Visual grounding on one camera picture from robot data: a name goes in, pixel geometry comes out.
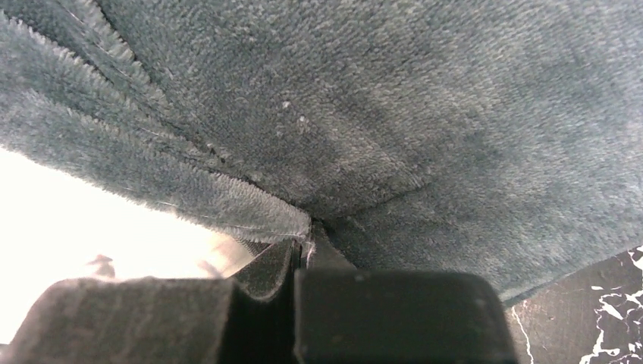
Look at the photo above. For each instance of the white pillow insert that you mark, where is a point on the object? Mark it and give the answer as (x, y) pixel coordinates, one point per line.
(54, 226)

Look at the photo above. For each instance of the zebra and grey pillowcase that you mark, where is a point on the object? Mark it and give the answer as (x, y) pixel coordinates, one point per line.
(499, 138)

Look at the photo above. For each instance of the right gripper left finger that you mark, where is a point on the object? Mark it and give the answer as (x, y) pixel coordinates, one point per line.
(247, 318)

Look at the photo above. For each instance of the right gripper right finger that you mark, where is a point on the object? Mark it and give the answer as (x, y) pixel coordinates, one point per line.
(347, 315)

